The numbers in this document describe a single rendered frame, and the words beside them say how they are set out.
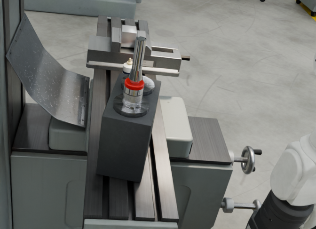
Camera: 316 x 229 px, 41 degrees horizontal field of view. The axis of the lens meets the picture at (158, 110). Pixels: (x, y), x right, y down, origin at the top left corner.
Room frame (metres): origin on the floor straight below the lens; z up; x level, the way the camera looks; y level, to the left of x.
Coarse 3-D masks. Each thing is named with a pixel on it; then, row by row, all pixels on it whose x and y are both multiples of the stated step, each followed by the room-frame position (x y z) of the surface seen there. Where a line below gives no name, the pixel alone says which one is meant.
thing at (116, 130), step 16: (144, 80) 0.99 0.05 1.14; (112, 96) 0.90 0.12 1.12; (144, 96) 0.93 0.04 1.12; (112, 112) 0.83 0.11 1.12; (128, 112) 0.83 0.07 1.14; (144, 112) 0.84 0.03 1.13; (112, 128) 0.81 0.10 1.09; (128, 128) 0.81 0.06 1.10; (144, 128) 0.81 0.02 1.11; (112, 144) 0.81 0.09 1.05; (128, 144) 0.81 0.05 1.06; (144, 144) 0.81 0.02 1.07; (112, 160) 0.81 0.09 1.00; (128, 160) 0.81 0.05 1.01; (144, 160) 0.81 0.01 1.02; (112, 176) 0.81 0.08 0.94; (128, 176) 0.81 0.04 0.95
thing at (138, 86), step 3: (126, 81) 0.86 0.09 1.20; (129, 81) 0.86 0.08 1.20; (141, 81) 0.87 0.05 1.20; (126, 84) 0.85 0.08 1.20; (129, 84) 0.85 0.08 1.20; (132, 84) 0.85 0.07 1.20; (135, 84) 0.86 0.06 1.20; (138, 84) 0.86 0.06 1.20; (141, 84) 0.86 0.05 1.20; (129, 87) 0.85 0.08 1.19; (132, 87) 0.85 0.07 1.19; (135, 87) 0.85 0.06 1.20; (138, 87) 0.85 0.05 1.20; (141, 87) 0.85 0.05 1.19
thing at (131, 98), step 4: (124, 84) 0.86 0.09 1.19; (124, 88) 0.86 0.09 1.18; (124, 92) 0.86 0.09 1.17; (128, 92) 0.85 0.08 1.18; (132, 92) 0.85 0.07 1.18; (136, 92) 0.85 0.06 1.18; (140, 92) 0.85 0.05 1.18; (124, 96) 0.85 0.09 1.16; (128, 96) 0.85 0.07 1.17; (132, 96) 0.85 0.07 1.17; (136, 96) 0.85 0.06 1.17; (140, 96) 0.86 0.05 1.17; (124, 100) 0.85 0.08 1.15; (128, 100) 0.85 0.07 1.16; (132, 100) 0.85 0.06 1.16; (136, 100) 0.85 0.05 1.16; (140, 100) 0.86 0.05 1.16; (124, 104) 0.85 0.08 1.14; (128, 104) 0.85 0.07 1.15; (132, 104) 0.85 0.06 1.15; (136, 104) 0.85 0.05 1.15; (140, 104) 0.86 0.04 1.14
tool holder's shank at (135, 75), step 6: (138, 42) 0.86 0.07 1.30; (144, 42) 0.86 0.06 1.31; (138, 48) 0.86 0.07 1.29; (144, 48) 0.86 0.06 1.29; (138, 54) 0.86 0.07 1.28; (138, 60) 0.86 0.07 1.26; (132, 66) 0.86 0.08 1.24; (138, 66) 0.86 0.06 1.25; (132, 72) 0.86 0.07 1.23; (138, 72) 0.86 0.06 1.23; (132, 78) 0.85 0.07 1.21; (138, 78) 0.86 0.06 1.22
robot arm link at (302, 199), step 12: (312, 180) 0.61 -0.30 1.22; (300, 192) 0.59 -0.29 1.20; (312, 192) 0.60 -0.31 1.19; (276, 204) 0.61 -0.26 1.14; (288, 204) 0.61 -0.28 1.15; (300, 204) 0.60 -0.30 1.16; (312, 204) 0.63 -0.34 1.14; (276, 216) 0.61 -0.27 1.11; (288, 216) 0.60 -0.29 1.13; (300, 216) 0.60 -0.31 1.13
